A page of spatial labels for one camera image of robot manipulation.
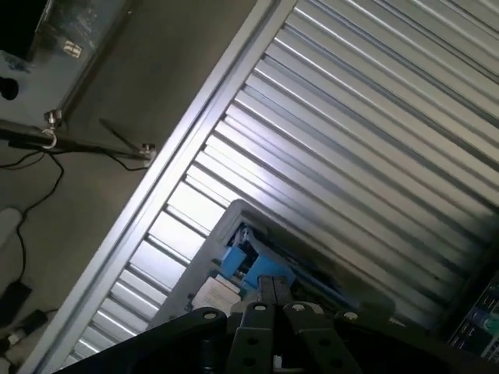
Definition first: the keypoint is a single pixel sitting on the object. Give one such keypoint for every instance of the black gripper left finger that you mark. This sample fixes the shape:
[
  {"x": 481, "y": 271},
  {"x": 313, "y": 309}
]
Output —
[{"x": 249, "y": 343}]

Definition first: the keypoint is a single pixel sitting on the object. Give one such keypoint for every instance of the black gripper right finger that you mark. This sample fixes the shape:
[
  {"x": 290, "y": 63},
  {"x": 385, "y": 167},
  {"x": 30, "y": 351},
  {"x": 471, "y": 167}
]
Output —
[{"x": 308, "y": 343}]

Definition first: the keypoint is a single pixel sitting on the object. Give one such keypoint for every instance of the grey parts rack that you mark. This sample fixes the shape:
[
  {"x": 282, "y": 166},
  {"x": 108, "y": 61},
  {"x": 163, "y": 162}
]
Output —
[{"x": 230, "y": 218}]

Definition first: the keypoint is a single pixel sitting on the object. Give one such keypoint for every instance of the black open PC case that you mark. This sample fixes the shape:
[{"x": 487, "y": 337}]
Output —
[{"x": 479, "y": 323}]

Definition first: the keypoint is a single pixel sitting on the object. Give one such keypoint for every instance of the black power adapter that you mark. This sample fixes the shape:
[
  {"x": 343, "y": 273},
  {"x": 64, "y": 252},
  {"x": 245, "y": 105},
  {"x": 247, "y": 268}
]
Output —
[{"x": 13, "y": 296}]

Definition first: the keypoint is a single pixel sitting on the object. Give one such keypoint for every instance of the black stand base bar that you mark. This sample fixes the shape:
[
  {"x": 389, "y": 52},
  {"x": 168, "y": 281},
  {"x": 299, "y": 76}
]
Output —
[{"x": 85, "y": 142}]

